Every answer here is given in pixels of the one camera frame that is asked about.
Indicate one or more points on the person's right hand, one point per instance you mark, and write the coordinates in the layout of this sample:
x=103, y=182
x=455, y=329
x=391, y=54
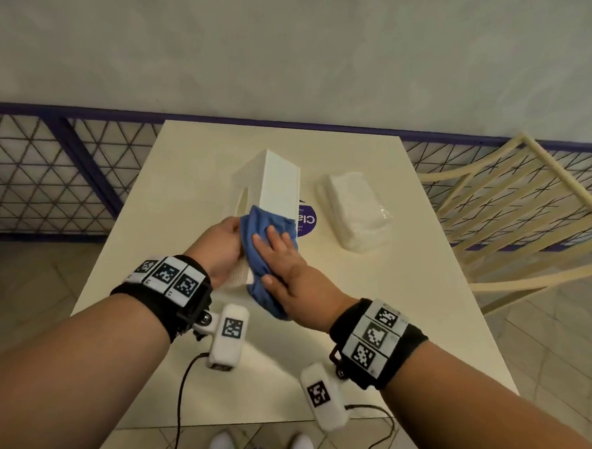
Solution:
x=304, y=288

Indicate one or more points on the cream slatted chair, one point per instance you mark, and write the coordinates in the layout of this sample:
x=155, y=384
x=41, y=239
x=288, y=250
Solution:
x=518, y=210

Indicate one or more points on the person's left hand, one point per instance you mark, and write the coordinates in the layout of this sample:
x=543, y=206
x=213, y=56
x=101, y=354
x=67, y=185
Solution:
x=214, y=253

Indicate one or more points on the person's left thumb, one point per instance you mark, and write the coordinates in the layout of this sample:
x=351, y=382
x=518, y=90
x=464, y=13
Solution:
x=230, y=225

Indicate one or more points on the person's right thumb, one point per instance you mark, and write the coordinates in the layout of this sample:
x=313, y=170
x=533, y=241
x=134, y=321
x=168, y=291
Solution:
x=273, y=284

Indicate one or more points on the person's left forearm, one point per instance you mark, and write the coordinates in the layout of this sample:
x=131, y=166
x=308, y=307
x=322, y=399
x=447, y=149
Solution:
x=72, y=387

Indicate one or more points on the black wristband with marker tags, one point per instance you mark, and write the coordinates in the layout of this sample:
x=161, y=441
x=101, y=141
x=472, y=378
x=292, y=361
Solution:
x=376, y=339
x=172, y=280

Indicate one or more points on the white wrist camera with marker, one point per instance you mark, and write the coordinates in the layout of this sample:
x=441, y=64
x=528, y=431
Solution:
x=230, y=334
x=322, y=396

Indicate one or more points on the wrapped pack of white napkins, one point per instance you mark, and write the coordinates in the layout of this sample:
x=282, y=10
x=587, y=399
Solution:
x=357, y=208

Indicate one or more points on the white napkin dispenser box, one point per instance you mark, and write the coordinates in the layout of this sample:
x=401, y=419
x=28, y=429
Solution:
x=280, y=183

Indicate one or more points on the round purple sticker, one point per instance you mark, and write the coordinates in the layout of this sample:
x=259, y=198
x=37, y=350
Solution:
x=306, y=221

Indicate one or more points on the blue cleaning cloth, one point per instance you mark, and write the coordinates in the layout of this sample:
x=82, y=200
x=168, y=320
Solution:
x=256, y=224

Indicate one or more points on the white shoe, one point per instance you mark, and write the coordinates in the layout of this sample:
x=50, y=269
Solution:
x=222, y=446
x=302, y=444

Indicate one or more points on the person's right middle finger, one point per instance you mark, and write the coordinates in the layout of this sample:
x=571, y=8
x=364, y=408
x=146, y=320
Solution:
x=277, y=240

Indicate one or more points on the person's right forearm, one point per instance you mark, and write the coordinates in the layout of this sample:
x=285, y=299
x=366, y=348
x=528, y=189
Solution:
x=484, y=410

